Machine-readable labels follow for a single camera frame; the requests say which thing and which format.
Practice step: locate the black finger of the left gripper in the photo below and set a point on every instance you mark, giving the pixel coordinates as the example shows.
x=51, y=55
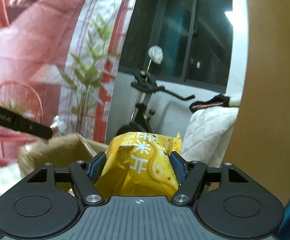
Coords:
x=16, y=122

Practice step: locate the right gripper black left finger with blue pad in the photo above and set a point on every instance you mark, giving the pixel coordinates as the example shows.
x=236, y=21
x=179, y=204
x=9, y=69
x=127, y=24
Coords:
x=84, y=176

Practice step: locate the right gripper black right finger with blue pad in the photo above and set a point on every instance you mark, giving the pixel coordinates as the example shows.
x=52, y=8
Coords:
x=190, y=176

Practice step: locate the yellow corn chips bag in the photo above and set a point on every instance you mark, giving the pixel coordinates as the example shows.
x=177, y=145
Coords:
x=138, y=164

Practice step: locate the brown cardboard box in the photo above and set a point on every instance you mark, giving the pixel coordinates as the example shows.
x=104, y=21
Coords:
x=60, y=151

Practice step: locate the white quilted blanket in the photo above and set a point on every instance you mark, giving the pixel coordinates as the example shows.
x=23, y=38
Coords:
x=209, y=130

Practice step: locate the black exercise bike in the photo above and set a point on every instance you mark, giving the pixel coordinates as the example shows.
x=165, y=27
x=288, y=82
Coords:
x=146, y=85

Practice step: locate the wooden headboard panel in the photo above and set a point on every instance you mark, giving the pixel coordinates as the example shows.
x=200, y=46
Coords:
x=260, y=143

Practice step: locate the red chair printed backdrop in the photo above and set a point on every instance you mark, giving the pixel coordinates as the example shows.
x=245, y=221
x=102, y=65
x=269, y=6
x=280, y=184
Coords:
x=59, y=59

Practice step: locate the white bag on bike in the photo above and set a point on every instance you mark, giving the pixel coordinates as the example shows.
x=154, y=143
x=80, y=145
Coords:
x=156, y=54

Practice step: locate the dark window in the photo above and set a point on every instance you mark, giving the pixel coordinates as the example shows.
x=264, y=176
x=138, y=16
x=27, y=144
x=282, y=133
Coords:
x=195, y=36

